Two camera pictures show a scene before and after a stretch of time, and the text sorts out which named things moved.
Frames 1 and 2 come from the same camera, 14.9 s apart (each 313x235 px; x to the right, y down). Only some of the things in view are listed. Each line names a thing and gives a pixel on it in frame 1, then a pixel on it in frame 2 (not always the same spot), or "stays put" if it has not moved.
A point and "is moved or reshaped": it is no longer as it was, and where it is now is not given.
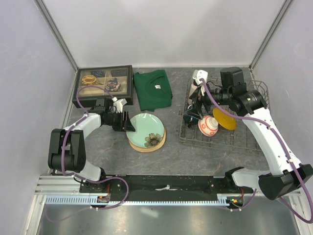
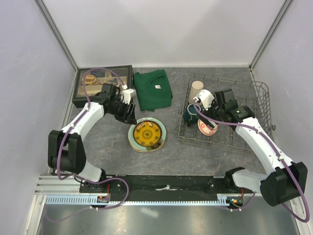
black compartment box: x=117 y=80 stays put
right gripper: x=198 y=95 -> x=208 y=112
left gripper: x=125 y=125 -> x=128 y=118
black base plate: x=116 y=189 stays put
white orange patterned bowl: x=208 y=126 stays put
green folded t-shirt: x=153 y=90 stays put
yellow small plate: x=224 y=119 is moved or reshaped
